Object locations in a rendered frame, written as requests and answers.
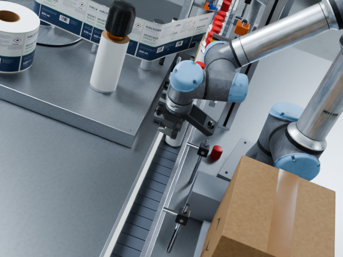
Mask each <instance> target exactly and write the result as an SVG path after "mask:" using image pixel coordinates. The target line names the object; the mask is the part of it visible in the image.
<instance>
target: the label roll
mask: <svg viewBox="0 0 343 257"><path fill-rule="evenodd" d="M39 25H40V19H39V17H38V16H37V15H36V14H35V13H34V12H33V11H32V10H30V9H28V8H26V7H24V6H21V5H19V4H15V3H11V2H5V1H0V72H2V73H16V72H21V71H24V70H27V69H28V68H30V67H31V65H32V64H33V59H34V53H35V47H36V42H37V36H38V31H39Z"/></svg>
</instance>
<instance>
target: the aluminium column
mask: <svg viewBox="0 0 343 257"><path fill-rule="evenodd" d="M284 2H285V0H269V1H268V3H267V6H266V7H265V9H264V11H263V14H262V16H261V19H260V21H259V24H258V26H257V29H259V28H262V27H264V26H266V25H268V24H271V23H273V22H275V21H277V18H278V16H279V14H280V11H281V9H282V7H283V4H284ZM257 29H256V30H257ZM258 62H259V60H257V61H255V62H252V63H250V64H248V65H245V66H243V67H241V68H240V70H239V73H243V74H246V75H247V77H248V82H249V83H250V81H251V79H252V76H253V74H254V72H255V69H256V67H257V65H258ZM248 86H249V84H248ZM240 104H241V102H230V103H228V102H226V104H225V106H224V109H223V111H222V114H221V116H220V118H219V121H218V124H217V126H219V127H221V128H224V129H226V130H230V128H231V125H232V123H233V121H234V118H235V116H236V114H237V111H238V109H239V107H240Z"/></svg>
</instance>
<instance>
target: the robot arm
mask: <svg viewBox="0 0 343 257"><path fill-rule="evenodd" d="M331 29H334V30H337V31H339V30H341V29H343V0H322V1H321V2H319V3H317V4H315V5H313V6H310V7H308V8H306V9H303V10H301V11H299V12H297V13H294V14H292V15H290V16H287V17H285V18H282V19H280V20H278V21H275V22H273V23H271V24H268V25H266V26H264V27H262V28H259V29H257V30H255V31H252V32H250V33H248V34H246V35H243V36H241V37H239V38H236V39H234V40H232V41H230V42H228V43H225V42H223V41H213V42H211V43H210V44H208V45H207V47H206V48H205V51H204V63H205V66H206V70H204V69H202V68H201V66H200V65H199V64H198V63H196V62H194V61H191V60H185V61H181V62H179V63H178V64H177V65H176V66H175V67H174V69H173V72H172V73H171V76H170V82H169V86H168V89H167V91H166V90H163V91H162V94H161V96H160V98H159V101H158V105H157V107H156V109H155V110H154V112H155V114H154V118H153V122H152V124H154V125H156V126H159V127H161V128H158V131H159V132H161V133H163V134H165V135H167V136H169V137H170V138H171V139H174V140H175V139H176V137H177V135H178V132H180V130H181V127H182V125H183V122H184V121H185V120H186V121H188V122H189V123H190V124H191V125H193V126H194V127H195V128H196V129H198V130H199V131H200V132H202V133H203V134H204V135H205V136H207V137H209V136H212V135H213V133H214V130H215V128H216V125H217V122H216V121H215V120H214V119H212V118H211V117H210V116H209V115H207V114H206V113H205V112H204V111H202V110H201V109H200V108H199V107H197V106H196V105H195V104H194V100H195V99H204V100H214V101H225V102H228V103H230V102H243V101H244V100H245V98H246V96H247V93H248V84H249V82H248V77H247V75H246V74H243V73H239V72H237V73H236V69H238V68H240V67H243V66H245V65H248V64H250V63H252V62H255V61H257V60H260V59H262V58H264V57H267V56H269V55H271V54H274V53H276V52H279V51H281V50H283V49H285V48H288V47H290V46H293V45H295V44H297V43H300V42H302V41H305V40H307V39H309V38H312V37H314V36H316V35H319V34H321V33H324V32H326V31H328V30H331ZM339 44H340V48H341V50H340V51H339V53H338V55H337V56H336V58H335V60H334V61H333V63H332V65H331V66H330V68H329V70H328V71H327V73H326V74H325V76H324V78H323V79H322V81H321V83H320V84H319V86H318V88H317V89H316V91H315V93H314V95H313V96H312V98H311V100H310V101H309V103H308V105H307V106H306V108H305V109H304V108H302V107H300V106H298V105H295V104H292V103H289V102H277V103H275V104H273V106H272V108H271V110H270V111H269V112H268V116H267V119H266V121H265V124H264V126H263V128H262V131H261V133H260V135H259V138H258V140H257V142H256V143H255V144H254V145H253V146H252V147H251V148H250V149H249V150H248V151H247V153H246V154H245V156H247V157H249V158H252V159H254V160H257V161H260V162H263V163H265V164H268V165H270V166H273V167H275V168H278V169H282V170H285V171H288V172H290V173H293V174H295V175H298V176H299V177H301V178H303V179H306V180H308V181H311V180H312V179H314V178H315V177H316V176H317V175H318V174H319V172H320V169H321V163H320V161H319V158H320V156H321V155H322V153H323V152H324V150H325V149H326V147H327V141H326V139H325V138H326V136H327V135H328V134H329V132H330V131H331V129H332V127H333V126H334V124H335V123H336V121H337V119H338V118H339V116H340V115H341V113H342V112H343V34H342V36H341V37H340V39H339ZM165 127H166V128H165Z"/></svg>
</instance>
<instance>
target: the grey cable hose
mask: <svg viewBox="0 0 343 257"><path fill-rule="evenodd" d="M262 5H263V4H261V3H260V2H258V1H257V0H253V3H252V5H251V8H250V11H249V13H248V16H247V18H246V20H247V21H248V24H250V28H249V31H248V33H250V32H252V29H253V27H254V24H255V22H256V19H257V18H258V15H259V13H260V10H261V8H262Z"/></svg>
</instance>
